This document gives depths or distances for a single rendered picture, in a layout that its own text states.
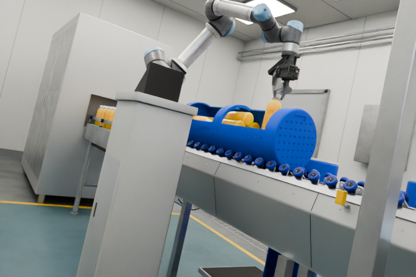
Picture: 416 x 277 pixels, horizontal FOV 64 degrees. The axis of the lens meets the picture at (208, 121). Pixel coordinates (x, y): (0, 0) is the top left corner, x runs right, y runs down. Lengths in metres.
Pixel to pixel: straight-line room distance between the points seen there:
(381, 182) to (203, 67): 6.51
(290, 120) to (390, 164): 0.68
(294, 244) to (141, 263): 0.72
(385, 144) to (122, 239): 1.16
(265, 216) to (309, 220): 0.23
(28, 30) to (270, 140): 5.29
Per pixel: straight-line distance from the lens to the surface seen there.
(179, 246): 2.31
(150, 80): 1.63
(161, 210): 1.64
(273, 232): 1.45
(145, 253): 1.69
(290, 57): 1.57
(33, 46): 6.23
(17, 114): 6.18
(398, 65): 0.94
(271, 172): 1.45
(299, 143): 1.54
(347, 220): 1.20
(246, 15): 1.64
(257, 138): 1.49
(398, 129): 0.89
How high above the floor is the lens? 1.01
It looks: 3 degrees up
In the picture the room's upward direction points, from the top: 13 degrees clockwise
